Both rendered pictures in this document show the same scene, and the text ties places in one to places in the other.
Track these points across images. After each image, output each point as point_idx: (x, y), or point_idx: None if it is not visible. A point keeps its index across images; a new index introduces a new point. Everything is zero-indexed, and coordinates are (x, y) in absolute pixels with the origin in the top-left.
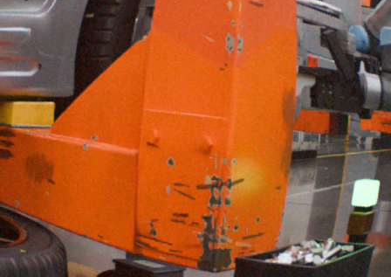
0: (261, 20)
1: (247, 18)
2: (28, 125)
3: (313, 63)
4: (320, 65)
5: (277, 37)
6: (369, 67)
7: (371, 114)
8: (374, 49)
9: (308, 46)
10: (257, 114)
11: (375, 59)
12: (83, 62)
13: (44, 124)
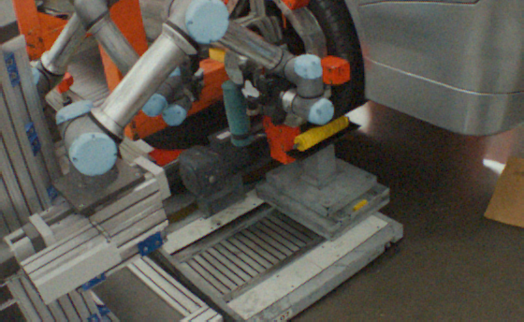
0: (106, 60)
1: (103, 59)
2: (215, 59)
3: (327, 70)
4: (393, 75)
5: (110, 65)
6: (256, 87)
7: (273, 124)
8: (277, 74)
9: (374, 56)
10: (112, 88)
11: (263, 82)
12: None
13: (222, 61)
